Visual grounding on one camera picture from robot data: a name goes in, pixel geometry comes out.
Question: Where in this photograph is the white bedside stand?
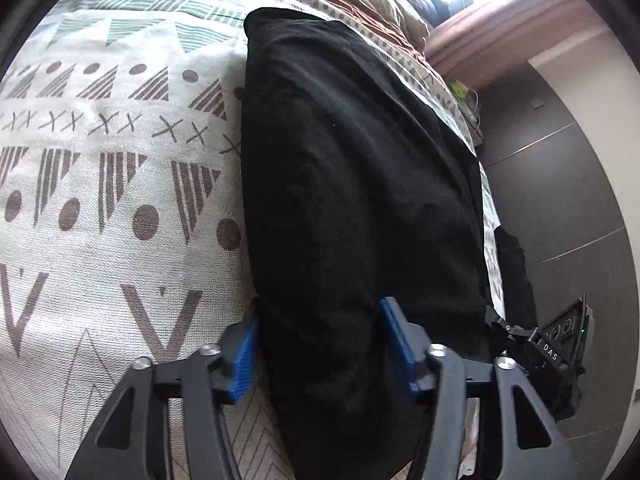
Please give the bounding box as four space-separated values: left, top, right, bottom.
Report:
450 80 486 143

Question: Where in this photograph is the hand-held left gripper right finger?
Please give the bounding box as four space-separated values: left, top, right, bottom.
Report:
377 297 583 480

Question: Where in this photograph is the black collared shirt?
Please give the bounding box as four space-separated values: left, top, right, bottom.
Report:
239 6 493 480

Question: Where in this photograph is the brown and beige duvet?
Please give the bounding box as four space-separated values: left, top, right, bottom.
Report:
265 0 451 86

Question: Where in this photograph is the white geometric patterned blanket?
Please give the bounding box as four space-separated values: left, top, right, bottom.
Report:
0 0 503 480

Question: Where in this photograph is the pink curtain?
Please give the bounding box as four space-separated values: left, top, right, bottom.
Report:
425 0 608 93

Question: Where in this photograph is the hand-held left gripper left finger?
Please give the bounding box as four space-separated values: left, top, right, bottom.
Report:
64 307 261 480

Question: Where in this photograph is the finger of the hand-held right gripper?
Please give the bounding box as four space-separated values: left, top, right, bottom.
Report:
484 310 538 346

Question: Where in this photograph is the dark cloth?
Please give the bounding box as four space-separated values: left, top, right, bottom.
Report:
492 227 538 331

